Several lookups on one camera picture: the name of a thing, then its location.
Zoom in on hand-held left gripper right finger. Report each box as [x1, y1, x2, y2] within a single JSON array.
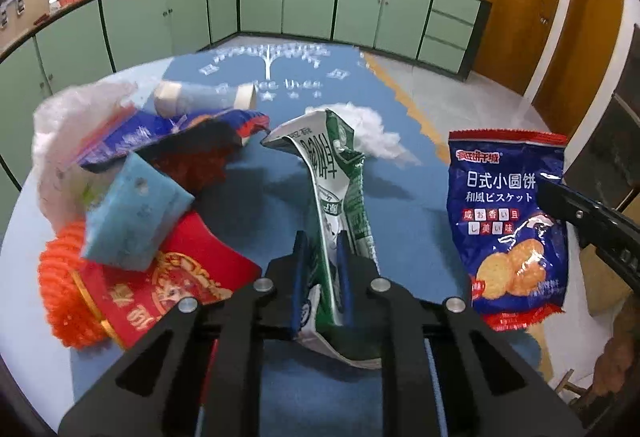
[[336, 231, 586, 437]]

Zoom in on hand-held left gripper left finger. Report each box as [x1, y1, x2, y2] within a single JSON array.
[[59, 231, 311, 437]]

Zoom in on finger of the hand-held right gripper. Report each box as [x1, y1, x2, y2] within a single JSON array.
[[540, 178, 640, 244], [537, 189, 640, 292]]

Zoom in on green white milk carton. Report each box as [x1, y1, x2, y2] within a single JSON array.
[[260, 108, 383, 370]]

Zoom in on blue biscuit packet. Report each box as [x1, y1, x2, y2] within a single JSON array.
[[446, 129, 570, 333]]

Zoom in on blue printed tablecloth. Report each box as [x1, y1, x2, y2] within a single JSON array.
[[70, 42, 543, 437]]

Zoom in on red gold gift bag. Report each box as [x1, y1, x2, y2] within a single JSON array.
[[75, 211, 263, 350]]

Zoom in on white tissue wad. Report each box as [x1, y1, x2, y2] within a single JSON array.
[[327, 102, 421, 166]]

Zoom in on narrow brown wooden door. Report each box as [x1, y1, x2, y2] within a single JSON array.
[[532, 0, 626, 138]]

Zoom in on light blue sponge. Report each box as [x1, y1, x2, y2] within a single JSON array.
[[82, 152, 196, 273]]

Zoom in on wide brown wooden door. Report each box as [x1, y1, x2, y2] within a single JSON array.
[[472, 0, 568, 96]]

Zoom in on crumpled blue snack bag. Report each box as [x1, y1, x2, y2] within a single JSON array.
[[77, 109, 271, 198]]

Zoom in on green kitchen base cabinets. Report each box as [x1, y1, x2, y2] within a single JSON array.
[[0, 0, 493, 218]]

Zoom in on pale blue table cover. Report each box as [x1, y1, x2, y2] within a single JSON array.
[[0, 52, 176, 437]]

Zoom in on white plastic bag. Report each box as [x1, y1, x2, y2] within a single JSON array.
[[32, 79, 138, 238]]

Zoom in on cardboard box with black print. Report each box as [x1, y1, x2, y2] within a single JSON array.
[[0, 0, 51, 50]]

